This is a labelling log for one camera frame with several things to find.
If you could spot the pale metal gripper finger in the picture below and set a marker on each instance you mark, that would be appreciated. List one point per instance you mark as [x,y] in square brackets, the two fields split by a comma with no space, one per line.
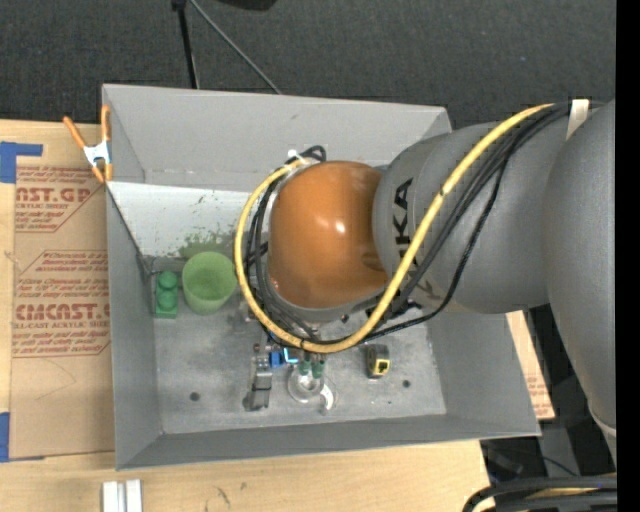
[249,395]
[264,387]

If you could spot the clear glass jar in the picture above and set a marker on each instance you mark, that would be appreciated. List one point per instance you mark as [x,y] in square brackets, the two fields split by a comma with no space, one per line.
[302,390]

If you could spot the grey metal bin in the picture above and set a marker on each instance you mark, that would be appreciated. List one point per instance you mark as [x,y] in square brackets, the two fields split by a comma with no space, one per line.
[210,380]

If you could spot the green plastic cup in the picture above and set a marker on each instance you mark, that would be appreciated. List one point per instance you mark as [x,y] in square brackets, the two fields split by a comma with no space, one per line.
[209,285]

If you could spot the yellow and black tape measure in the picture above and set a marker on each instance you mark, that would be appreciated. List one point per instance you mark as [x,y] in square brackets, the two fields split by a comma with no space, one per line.
[377,362]

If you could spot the green toy brick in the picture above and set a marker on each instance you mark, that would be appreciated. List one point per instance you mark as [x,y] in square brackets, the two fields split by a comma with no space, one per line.
[166,297]

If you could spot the brown cardboard board, red print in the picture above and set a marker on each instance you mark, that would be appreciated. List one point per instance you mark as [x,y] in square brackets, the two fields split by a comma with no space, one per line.
[55,380]

